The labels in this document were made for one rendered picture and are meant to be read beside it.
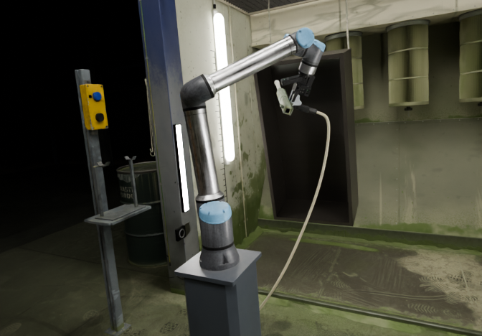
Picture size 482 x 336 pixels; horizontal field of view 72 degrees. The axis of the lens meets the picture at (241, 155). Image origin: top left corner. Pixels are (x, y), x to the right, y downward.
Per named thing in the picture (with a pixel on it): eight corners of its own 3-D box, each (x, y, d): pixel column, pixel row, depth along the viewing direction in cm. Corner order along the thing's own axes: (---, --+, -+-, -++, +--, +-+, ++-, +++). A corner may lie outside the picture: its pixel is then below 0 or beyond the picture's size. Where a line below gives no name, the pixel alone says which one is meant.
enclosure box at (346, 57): (287, 199, 293) (269, 59, 255) (358, 202, 267) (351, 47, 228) (274, 219, 263) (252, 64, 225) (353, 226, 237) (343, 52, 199)
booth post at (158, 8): (170, 292, 254) (134, -25, 223) (184, 281, 270) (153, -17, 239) (189, 296, 246) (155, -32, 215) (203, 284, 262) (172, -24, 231)
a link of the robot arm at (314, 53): (306, 35, 172) (324, 41, 174) (298, 59, 178) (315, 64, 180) (311, 39, 164) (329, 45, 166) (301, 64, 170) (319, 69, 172)
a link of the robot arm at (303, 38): (175, 85, 142) (310, 19, 150) (175, 87, 155) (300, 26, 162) (188, 110, 145) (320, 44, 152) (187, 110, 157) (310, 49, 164)
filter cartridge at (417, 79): (427, 115, 318) (427, 25, 309) (435, 115, 284) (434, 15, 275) (386, 118, 331) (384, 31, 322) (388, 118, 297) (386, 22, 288)
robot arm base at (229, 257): (227, 273, 145) (225, 252, 144) (191, 267, 154) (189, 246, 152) (246, 255, 162) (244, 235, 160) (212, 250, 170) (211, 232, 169)
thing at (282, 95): (323, 116, 177) (282, 104, 173) (319, 124, 179) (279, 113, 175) (305, 87, 219) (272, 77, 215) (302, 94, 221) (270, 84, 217)
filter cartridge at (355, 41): (348, 121, 311) (344, 29, 299) (320, 122, 342) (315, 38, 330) (374, 118, 329) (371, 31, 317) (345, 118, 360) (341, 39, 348)
